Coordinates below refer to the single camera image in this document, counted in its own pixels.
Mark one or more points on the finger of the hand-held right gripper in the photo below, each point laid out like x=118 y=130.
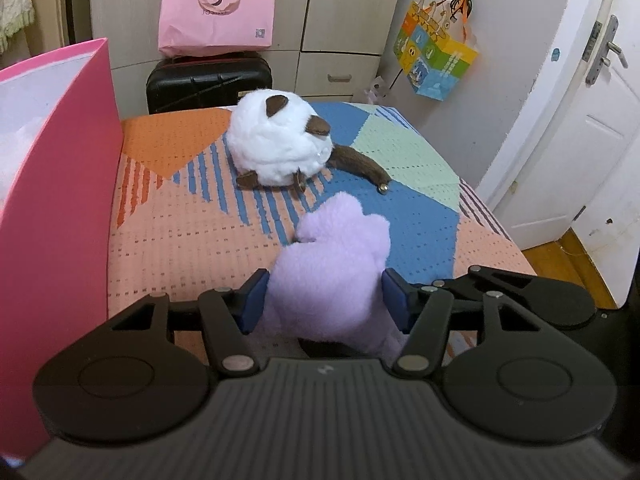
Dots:
x=480 y=280

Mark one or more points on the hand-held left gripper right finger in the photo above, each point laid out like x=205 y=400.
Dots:
x=397 y=305

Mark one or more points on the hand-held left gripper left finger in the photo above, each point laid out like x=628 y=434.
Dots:
x=252 y=305

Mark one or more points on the purple plush toy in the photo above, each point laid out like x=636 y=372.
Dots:
x=330 y=280

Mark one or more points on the pink cardboard box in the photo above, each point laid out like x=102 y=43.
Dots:
x=65 y=210

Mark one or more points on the patchwork blanket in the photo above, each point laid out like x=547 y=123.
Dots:
x=200 y=220

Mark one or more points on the white door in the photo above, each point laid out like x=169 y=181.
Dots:
x=590 y=160

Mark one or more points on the white brown plush toy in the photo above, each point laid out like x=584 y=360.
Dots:
x=280 y=145

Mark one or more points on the clear plastic bag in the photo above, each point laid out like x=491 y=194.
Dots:
x=377 y=91

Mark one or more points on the colourful gift bag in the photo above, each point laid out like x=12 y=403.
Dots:
x=435 y=60

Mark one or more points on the black suitcase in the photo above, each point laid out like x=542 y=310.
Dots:
x=200 y=82

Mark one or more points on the pink tote bag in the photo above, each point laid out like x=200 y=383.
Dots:
x=220 y=10

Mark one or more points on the beige wardrobe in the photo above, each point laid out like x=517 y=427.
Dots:
x=345 y=10

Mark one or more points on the cream fluffy garment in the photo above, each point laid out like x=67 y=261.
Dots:
x=12 y=0

